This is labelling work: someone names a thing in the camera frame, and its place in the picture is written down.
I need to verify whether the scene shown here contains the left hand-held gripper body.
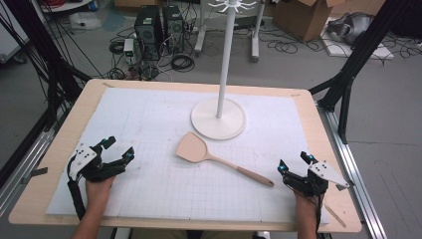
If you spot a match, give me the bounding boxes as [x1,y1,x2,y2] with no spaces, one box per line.
[68,142,126,183]

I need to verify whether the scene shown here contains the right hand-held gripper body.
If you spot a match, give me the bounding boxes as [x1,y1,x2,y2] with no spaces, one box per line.
[282,160,350,198]

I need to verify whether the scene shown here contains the wooden spatula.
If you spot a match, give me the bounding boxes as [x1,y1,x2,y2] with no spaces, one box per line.
[175,130,276,188]

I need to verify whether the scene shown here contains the white hook stand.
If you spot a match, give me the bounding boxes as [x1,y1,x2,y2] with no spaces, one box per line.
[190,0,258,141]

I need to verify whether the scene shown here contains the person's right hand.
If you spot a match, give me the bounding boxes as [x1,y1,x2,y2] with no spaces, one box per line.
[294,191,320,222]

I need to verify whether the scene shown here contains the person's left hand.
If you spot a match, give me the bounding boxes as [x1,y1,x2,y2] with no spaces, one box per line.
[85,174,116,213]

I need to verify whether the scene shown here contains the thin wooden stick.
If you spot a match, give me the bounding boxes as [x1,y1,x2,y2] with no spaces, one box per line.
[322,201,348,229]

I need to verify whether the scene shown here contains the white grid mat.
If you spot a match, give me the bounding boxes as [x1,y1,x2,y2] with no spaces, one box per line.
[46,87,331,225]

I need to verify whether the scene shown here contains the small white power box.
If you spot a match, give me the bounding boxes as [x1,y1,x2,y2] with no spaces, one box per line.
[122,37,135,58]

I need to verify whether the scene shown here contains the black computer tower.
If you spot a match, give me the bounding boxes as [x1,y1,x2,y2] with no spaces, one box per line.
[161,4,185,55]
[133,4,164,62]

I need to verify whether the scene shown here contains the white foam board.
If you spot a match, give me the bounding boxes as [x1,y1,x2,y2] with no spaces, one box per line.
[319,31,396,62]

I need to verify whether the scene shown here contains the clear plastic bag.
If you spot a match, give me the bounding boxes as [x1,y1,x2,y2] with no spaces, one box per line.
[68,11,103,31]

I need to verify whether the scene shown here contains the white stand leg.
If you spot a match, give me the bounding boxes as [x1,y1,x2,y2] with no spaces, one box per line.
[250,0,267,64]
[193,0,209,55]

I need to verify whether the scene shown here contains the grey bag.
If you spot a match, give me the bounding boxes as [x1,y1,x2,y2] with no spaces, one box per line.
[325,12,375,46]

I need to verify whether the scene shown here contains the large cardboard box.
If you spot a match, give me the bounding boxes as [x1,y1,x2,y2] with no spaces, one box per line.
[272,0,347,44]

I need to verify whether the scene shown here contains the white round table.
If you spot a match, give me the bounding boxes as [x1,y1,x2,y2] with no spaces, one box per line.
[39,0,95,14]

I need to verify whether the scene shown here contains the thin black cable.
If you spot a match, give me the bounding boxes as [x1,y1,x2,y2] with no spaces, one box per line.
[314,193,325,239]

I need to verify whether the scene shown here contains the black sleeved cable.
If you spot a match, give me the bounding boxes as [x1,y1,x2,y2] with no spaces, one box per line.
[66,154,88,221]

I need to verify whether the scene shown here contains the aluminium rail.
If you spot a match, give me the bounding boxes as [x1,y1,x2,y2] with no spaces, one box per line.
[0,108,63,218]
[316,105,388,239]

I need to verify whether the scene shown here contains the grey metal bracket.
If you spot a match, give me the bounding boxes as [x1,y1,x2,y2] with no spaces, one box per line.
[20,166,50,185]

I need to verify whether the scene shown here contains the black metal frame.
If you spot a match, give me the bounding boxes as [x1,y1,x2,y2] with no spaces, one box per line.
[308,0,414,145]
[0,0,94,131]

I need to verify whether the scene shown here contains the coiled black cable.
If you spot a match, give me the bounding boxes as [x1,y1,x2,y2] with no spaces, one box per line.
[169,53,196,73]

